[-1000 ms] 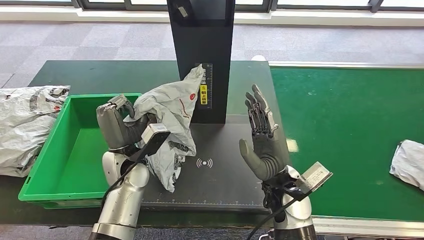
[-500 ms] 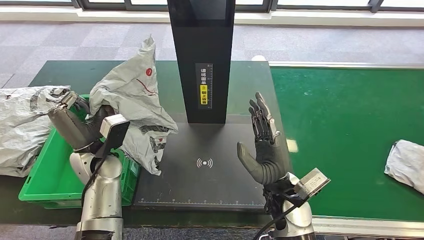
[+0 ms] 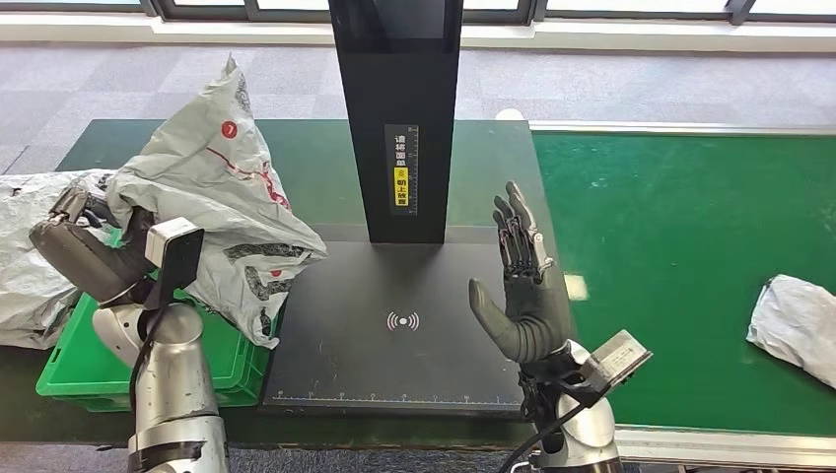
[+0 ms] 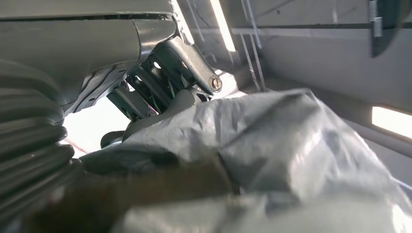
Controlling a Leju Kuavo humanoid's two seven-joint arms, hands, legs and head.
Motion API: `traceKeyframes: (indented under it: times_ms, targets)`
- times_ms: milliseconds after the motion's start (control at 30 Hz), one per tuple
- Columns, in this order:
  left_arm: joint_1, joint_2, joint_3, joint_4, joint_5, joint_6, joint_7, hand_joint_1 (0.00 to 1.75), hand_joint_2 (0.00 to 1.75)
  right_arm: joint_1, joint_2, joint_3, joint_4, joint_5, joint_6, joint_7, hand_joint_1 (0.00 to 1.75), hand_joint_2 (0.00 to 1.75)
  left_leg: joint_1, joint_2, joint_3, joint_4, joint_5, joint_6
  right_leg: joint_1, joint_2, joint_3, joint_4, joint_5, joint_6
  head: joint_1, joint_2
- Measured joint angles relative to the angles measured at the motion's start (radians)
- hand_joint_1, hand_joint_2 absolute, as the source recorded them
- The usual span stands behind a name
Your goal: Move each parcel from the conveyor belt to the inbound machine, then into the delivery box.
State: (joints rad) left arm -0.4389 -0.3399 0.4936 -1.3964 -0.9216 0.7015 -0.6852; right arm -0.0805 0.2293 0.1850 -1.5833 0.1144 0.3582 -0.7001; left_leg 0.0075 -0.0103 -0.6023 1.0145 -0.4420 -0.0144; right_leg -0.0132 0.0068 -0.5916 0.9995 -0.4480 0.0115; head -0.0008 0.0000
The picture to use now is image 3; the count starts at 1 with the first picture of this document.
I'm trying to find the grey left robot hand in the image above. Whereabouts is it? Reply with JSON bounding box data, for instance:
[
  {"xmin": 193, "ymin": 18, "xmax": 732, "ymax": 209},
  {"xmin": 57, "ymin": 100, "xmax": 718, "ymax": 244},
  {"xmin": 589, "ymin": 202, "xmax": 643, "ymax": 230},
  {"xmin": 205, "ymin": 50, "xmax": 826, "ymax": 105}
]
[{"xmin": 29, "ymin": 182, "xmax": 158, "ymax": 304}]

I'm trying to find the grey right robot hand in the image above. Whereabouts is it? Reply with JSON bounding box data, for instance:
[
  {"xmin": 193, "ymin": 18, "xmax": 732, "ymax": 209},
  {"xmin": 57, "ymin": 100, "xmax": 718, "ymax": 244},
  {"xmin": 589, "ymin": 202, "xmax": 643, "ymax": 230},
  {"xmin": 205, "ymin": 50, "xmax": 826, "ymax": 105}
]
[{"xmin": 467, "ymin": 180, "xmax": 576, "ymax": 366}]

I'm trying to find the grey parcel bag red print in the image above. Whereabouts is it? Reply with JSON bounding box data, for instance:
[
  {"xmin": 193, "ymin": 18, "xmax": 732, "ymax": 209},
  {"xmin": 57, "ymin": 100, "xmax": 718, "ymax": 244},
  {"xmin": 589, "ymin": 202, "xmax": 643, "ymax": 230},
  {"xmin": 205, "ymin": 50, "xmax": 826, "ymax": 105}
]
[{"xmin": 105, "ymin": 55, "xmax": 329, "ymax": 351}]

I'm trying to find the plain grey parcel bag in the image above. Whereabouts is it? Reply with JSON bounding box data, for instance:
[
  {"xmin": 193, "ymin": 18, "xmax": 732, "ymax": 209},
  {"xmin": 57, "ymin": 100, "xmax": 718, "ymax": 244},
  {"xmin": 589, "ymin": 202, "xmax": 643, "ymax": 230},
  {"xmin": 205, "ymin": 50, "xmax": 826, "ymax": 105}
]
[{"xmin": 746, "ymin": 274, "xmax": 836, "ymax": 391}]

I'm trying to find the crumpled grey parcel bag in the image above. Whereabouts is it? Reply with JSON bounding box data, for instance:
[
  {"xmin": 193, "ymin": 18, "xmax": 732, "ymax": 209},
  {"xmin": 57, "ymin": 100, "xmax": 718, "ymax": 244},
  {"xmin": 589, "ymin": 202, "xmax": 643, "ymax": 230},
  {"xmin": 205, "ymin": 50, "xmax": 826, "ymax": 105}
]
[{"xmin": 0, "ymin": 169, "xmax": 119, "ymax": 351}]

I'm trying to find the green conveyor belt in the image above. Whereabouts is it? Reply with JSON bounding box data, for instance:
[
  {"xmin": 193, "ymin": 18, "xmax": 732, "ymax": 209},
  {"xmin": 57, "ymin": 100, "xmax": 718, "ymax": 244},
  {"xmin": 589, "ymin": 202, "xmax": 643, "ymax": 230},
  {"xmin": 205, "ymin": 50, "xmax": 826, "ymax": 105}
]
[{"xmin": 531, "ymin": 130, "xmax": 836, "ymax": 438}]

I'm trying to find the black inbound scanning machine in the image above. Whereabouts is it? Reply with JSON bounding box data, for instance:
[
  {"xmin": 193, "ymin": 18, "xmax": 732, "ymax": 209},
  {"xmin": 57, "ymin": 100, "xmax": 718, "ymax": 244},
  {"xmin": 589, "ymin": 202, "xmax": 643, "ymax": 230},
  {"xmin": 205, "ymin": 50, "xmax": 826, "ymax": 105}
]
[{"xmin": 260, "ymin": 0, "xmax": 527, "ymax": 419}]

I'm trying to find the green plastic crate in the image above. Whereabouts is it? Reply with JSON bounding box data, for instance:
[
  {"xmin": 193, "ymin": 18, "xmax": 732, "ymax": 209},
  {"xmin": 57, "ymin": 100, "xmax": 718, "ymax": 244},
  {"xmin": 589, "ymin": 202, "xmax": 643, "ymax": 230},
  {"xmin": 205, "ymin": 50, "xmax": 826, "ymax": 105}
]
[{"xmin": 35, "ymin": 228, "xmax": 282, "ymax": 414}]

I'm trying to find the black yellow ruler label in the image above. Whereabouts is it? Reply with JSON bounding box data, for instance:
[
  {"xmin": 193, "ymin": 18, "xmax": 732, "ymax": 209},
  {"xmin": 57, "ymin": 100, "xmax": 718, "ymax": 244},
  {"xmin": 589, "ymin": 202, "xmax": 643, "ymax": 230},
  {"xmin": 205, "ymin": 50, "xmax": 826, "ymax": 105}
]
[{"xmin": 383, "ymin": 123, "xmax": 420, "ymax": 217}]

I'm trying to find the white window sill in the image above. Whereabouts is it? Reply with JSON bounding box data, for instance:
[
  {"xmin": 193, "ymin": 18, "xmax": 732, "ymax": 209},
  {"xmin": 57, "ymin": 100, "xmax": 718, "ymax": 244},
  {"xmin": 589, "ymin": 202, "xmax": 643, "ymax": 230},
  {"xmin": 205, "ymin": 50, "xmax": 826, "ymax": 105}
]
[{"xmin": 0, "ymin": 9, "xmax": 836, "ymax": 55}]

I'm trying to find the dark green table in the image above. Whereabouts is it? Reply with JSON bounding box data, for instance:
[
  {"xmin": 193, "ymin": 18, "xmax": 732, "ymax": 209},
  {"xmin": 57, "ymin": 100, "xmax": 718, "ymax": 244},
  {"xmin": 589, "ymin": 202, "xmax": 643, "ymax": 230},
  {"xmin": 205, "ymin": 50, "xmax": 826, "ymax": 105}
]
[{"xmin": 0, "ymin": 118, "xmax": 602, "ymax": 451}]

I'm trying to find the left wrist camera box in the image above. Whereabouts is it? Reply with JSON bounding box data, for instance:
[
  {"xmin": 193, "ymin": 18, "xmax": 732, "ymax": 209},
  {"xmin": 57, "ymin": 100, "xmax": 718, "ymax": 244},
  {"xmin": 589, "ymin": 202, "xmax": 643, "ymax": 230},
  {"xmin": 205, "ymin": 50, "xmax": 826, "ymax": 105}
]
[{"xmin": 143, "ymin": 217, "xmax": 206, "ymax": 311}]

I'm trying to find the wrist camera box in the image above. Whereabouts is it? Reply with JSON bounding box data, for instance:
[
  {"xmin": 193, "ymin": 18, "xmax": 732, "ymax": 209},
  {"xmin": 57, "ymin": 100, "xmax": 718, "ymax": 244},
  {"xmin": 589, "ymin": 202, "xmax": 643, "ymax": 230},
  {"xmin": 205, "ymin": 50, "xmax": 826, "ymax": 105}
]
[
  {"xmin": 522, "ymin": 329, "xmax": 655, "ymax": 413},
  {"xmin": 143, "ymin": 217, "xmax": 206, "ymax": 311}
]

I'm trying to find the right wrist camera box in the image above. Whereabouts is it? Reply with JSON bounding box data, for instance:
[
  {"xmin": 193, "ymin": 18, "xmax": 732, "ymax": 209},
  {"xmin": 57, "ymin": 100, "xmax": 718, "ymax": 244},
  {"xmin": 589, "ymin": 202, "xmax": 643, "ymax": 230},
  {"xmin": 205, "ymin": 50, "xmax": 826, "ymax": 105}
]
[{"xmin": 522, "ymin": 329, "xmax": 655, "ymax": 413}]

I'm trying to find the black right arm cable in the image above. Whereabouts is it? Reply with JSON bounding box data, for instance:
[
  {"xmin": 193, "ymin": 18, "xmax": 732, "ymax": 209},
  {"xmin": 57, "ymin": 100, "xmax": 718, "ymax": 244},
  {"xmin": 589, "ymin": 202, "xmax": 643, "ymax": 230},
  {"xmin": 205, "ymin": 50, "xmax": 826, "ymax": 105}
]
[{"xmin": 496, "ymin": 401, "xmax": 590, "ymax": 473}]

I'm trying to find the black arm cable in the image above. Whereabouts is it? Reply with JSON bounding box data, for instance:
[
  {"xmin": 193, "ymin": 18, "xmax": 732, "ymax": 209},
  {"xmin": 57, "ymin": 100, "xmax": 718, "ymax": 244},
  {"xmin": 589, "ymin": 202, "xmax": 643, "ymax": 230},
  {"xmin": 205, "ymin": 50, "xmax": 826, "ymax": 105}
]
[
  {"xmin": 496, "ymin": 401, "xmax": 590, "ymax": 473},
  {"xmin": 128, "ymin": 303, "xmax": 165, "ymax": 419}
]

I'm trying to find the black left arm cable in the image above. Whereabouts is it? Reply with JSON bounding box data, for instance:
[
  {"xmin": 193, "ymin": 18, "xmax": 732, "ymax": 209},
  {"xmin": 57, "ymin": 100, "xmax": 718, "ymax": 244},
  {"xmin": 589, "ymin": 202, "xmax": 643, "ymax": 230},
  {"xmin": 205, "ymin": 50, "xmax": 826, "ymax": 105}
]
[{"xmin": 128, "ymin": 303, "xmax": 165, "ymax": 419}]

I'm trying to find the aluminium conveyor frame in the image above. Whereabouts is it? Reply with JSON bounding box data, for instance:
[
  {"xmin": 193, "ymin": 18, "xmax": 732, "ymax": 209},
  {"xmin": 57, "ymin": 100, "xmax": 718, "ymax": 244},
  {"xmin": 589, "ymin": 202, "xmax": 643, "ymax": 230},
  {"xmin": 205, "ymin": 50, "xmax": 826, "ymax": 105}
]
[{"xmin": 527, "ymin": 120, "xmax": 836, "ymax": 473}]

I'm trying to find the dark window frame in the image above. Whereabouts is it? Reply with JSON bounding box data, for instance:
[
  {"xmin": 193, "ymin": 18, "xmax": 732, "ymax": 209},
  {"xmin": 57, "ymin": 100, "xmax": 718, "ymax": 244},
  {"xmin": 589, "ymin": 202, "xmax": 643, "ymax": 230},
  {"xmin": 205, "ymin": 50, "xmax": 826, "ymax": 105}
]
[{"xmin": 0, "ymin": 0, "xmax": 836, "ymax": 28}]

